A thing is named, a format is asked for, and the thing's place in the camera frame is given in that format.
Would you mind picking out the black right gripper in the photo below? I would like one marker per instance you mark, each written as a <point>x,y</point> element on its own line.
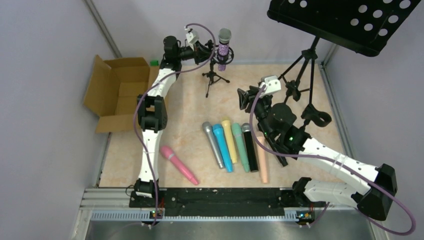
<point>250,100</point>

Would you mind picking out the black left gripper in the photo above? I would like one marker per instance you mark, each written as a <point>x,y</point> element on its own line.
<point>203,51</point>

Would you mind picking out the black microphone silver grille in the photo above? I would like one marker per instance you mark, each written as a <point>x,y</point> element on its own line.
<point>250,147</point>

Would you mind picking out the cream yellow microphone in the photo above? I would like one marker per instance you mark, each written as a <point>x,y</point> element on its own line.
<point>226,124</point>

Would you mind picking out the mint green microphone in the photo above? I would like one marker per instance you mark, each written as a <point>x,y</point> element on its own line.
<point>238,136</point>

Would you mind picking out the teal blue microphone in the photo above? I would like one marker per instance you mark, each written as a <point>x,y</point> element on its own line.
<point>218,132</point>

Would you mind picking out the black shock mount tripod stand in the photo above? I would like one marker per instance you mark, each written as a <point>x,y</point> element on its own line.
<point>212,75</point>

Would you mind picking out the black round-base stand with clip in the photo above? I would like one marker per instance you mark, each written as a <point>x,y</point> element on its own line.
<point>292,91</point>

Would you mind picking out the silver grey microphone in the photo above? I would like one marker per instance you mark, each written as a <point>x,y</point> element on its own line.
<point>208,131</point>

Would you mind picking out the purple glitter microphone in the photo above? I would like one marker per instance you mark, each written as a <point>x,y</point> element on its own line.
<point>224,37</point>

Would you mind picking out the beige pink microphone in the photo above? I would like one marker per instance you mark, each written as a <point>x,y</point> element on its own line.
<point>262,160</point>

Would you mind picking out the brown cardboard box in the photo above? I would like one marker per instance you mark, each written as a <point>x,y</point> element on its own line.
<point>113,89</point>

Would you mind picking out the black round-base stand with holder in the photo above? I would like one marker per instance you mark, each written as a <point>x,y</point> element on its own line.
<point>311,114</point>

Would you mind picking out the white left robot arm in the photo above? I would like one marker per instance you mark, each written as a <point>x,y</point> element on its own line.
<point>152,117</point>

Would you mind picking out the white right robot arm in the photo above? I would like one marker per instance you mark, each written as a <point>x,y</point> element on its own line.
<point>369,188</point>

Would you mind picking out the black music stand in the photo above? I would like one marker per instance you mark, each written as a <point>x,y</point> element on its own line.
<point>362,26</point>

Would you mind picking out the green toy block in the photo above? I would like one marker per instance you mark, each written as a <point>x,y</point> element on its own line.
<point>154,63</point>

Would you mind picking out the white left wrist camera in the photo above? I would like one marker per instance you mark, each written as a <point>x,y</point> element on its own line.
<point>192,37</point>

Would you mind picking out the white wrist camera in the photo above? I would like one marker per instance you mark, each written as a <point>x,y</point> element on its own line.
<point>269,85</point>
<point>192,37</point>

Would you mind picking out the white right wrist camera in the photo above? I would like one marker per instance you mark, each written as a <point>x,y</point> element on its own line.
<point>269,85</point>

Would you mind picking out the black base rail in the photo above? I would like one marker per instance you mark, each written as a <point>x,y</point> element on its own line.
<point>221,202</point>

